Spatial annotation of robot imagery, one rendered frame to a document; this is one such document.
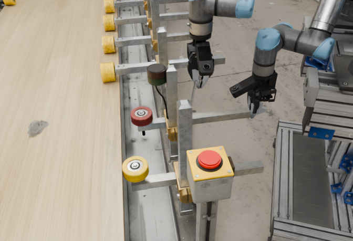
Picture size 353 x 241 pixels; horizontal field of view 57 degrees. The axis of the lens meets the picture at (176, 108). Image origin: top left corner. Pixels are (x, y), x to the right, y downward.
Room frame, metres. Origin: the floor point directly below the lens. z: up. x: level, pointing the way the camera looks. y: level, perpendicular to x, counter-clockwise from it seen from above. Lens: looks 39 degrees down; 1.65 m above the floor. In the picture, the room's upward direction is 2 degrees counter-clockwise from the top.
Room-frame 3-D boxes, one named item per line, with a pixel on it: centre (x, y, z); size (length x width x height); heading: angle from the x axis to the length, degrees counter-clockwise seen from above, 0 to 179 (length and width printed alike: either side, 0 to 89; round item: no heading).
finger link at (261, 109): (0.96, -0.32, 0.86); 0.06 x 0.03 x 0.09; 98
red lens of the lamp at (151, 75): (0.89, 0.06, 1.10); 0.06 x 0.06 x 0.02
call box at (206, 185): (0.39, -0.05, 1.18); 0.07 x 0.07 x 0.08; 8
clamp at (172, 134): (0.91, 0.02, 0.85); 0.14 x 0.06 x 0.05; 8
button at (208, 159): (0.39, -0.05, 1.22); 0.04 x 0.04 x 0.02
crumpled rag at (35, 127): (0.86, 0.49, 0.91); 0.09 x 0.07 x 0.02; 164
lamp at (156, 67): (0.89, 0.06, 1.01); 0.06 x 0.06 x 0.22; 8
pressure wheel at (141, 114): (0.92, 0.13, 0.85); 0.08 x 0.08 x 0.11
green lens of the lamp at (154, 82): (0.89, 0.06, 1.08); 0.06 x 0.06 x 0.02
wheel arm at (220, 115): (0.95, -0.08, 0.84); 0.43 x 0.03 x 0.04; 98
